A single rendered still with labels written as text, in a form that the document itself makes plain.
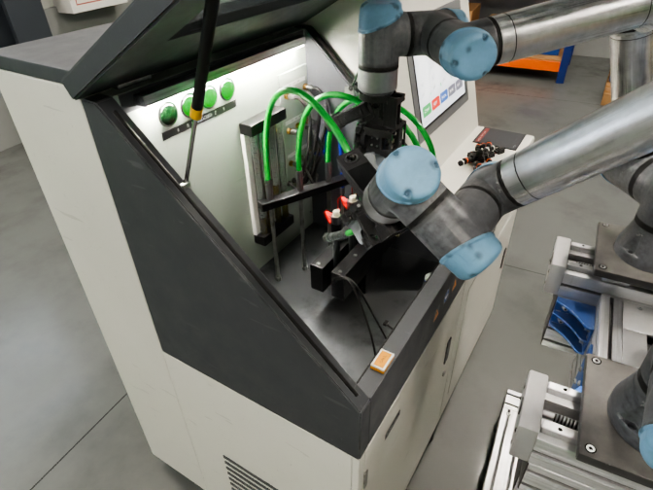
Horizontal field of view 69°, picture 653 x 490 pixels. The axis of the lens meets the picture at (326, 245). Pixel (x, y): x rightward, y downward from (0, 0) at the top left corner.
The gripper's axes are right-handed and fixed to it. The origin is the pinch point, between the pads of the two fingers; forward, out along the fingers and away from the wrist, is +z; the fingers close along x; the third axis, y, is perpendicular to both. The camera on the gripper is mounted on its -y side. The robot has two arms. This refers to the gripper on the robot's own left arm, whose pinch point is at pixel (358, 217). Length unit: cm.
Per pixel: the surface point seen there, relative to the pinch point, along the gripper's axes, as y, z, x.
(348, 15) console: -52, 21, 27
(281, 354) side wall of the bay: 17.4, 4.9, -24.8
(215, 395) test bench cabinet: 21, 36, -44
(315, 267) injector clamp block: 3.3, 29.0, -8.3
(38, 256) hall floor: -89, 216, -135
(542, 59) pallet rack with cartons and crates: -123, 374, 369
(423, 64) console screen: -39, 38, 49
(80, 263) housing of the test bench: -24, 37, -62
